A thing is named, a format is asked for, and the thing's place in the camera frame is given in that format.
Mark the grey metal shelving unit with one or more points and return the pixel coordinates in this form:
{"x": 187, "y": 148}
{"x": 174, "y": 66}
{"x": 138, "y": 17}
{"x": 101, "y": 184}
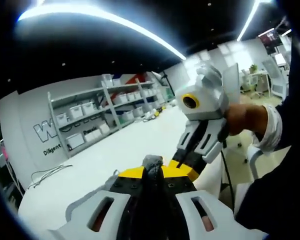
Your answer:
{"x": 110, "y": 105}

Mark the black floor stand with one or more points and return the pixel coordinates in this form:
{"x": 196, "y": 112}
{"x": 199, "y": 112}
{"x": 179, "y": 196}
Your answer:
{"x": 168, "y": 85}

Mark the short ceiling light strip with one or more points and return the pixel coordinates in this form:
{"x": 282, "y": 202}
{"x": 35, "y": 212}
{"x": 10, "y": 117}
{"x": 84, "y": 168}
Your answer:
{"x": 248, "y": 22}

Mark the pink hanging tag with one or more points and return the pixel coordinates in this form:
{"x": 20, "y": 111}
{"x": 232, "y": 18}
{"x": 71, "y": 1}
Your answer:
{"x": 4, "y": 153}

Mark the white office chair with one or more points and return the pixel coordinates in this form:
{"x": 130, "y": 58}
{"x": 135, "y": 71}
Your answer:
{"x": 255, "y": 160}

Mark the rows of white storage bins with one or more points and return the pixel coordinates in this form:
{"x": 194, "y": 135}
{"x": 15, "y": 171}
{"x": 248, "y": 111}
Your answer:
{"x": 76, "y": 111}

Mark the person's dark clothed torso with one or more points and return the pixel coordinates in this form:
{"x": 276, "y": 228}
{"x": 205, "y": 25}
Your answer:
{"x": 277, "y": 187}

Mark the grey towel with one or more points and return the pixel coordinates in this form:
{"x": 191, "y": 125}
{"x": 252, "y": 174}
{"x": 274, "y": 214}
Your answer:
{"x": 153, "y": 163}

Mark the long ceiling light strip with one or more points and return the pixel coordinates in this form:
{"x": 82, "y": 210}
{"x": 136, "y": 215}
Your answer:
{"x": 102, "y": 17}

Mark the small potted plant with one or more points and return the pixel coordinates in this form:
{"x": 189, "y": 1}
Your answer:
{"x": 253, "y": 68}

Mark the large hanging screen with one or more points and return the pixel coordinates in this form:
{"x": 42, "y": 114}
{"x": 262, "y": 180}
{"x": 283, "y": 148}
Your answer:
{"x": 270, "y": 37}

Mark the person's right hand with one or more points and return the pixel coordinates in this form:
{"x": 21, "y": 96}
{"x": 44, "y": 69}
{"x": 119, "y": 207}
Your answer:
{"x": 242, "y": 117}

